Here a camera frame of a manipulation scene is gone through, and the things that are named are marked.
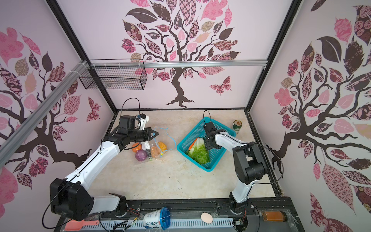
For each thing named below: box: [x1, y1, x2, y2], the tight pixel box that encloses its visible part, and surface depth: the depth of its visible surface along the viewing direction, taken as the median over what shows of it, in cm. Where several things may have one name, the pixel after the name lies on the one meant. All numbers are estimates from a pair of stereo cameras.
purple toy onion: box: [135, 149, 148, 162], surface depth 90 cm
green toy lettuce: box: [186, 137, 211, 164], surface depth 89 cm
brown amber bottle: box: [261, 210, 288, 222], surface depth 70 cm
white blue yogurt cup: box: [142, 206, 171, 231], surface depth 66 cm
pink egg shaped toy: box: [200, 212, 214, 224], surface depth 71 cm
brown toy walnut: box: [150, 144, 161, 159], surface depth 90 cm
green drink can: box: [232, 119, 243, 135], surface depth 100 cm
